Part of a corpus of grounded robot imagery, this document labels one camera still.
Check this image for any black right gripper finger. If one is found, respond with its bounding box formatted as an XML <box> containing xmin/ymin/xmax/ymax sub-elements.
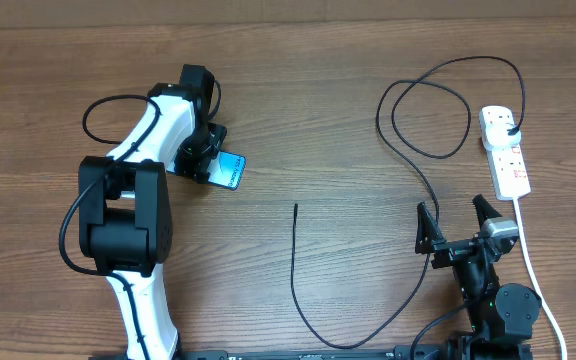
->
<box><xmin>415</xmin><ymin>202</ymin><xmax>446</xmax><ymax>254</ymax></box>
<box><xmin>472</xmin><ymin>194</ymin><xmax>502</xmax><ymax>235</ymax></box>

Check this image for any Samsung Galaxy smartphone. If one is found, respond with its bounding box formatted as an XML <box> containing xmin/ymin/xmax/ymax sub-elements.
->
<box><xmin>208</xmin><ymin>151</ymin><xmax>246</xmax><ymax>190</ymax></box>

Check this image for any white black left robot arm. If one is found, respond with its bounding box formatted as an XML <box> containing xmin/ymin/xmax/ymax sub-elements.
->
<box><xmin>71</xmin><ymin>64</ymin><xmax>227</xmax><ymax>359</ymax></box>

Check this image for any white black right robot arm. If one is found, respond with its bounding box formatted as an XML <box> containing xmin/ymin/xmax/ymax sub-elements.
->
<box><xmin>409</xmin><ymin>195</ymin><xmax>542</xmax><ymax>360</ymax></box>

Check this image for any white charger plug adapter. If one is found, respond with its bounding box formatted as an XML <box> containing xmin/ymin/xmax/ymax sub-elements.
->
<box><xmin>482</xmin><ymin>122</ymin><xmax>522</xmax><ymax>151</ymax></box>

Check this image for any white power strip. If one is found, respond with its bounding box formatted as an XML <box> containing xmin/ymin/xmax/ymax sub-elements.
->
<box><xmin>479</xmin><ymin>105</ymin><xmax>531</xmax><ymax>201</ymax></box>

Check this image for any white power strip cord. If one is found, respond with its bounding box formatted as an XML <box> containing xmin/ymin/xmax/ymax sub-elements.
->
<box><xmin>511</xmin><ymin>197</ymin><xmax>569</xmax><ymax>360</ymax></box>

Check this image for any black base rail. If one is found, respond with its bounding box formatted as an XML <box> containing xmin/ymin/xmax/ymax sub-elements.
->
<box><xmin>87</xmin><ymin>343</ymin><xmax>534</xmax><ymax>360</ymax></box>

